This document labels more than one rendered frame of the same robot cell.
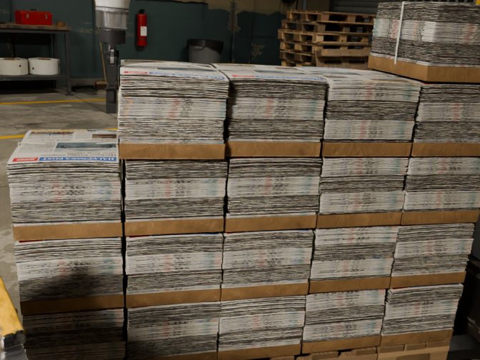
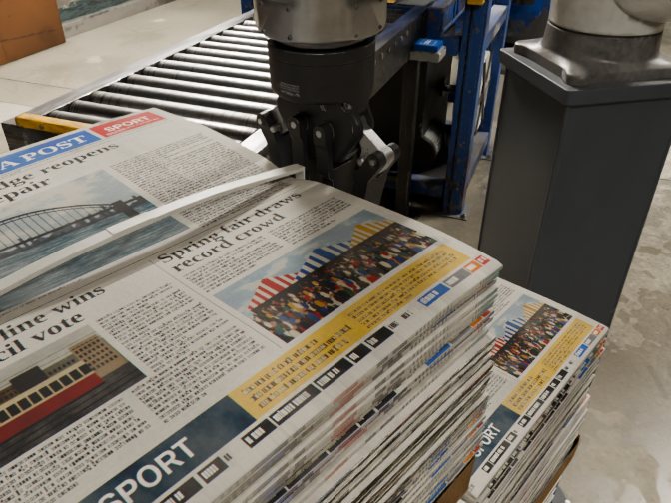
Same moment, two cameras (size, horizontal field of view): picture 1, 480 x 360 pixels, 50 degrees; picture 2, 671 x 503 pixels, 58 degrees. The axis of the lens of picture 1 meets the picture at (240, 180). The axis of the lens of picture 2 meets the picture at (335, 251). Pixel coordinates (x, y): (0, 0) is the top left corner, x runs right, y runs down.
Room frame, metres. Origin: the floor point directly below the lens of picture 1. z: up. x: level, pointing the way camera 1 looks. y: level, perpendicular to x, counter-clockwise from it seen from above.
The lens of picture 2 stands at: (1.87, 0.16, 1.27)
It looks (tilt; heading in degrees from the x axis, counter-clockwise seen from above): 34 degrees down; 146
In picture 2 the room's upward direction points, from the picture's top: straight up
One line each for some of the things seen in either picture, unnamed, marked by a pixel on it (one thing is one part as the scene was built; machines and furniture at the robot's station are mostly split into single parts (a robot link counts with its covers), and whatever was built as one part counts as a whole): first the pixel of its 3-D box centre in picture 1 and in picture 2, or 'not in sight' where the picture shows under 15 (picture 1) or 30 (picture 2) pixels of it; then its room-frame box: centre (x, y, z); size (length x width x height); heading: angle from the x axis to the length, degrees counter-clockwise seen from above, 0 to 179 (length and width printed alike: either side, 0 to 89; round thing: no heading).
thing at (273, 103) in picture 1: (260, 107); not in sight; (1.63, -0.05, 0.95); 0.38 x 0.29 x 0.23; 13
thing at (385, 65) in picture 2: not in sight; (356, 82); (0.58, 1.09, 0.74); 1.34 x 0.05 x 0.12; 125
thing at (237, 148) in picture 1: (258, 133); not in sight; (1.63, -0.05, 0.86); 0.38 x 0.29 x 0.04; 13
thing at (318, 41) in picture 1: (326, 56); not in sight; (8.28, -1.21, 0.65); 1.33 x 0.94 x 1.30; 129
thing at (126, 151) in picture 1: (170, 143); not in sight; (1.43, 0.20, 0.86); 0.29 x 0.16 x 0.04; 103
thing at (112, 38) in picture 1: (111, 46); (323, 98); (1.51, 0.39, 1.11); 0.08 x 0.07 x 0.09; 15
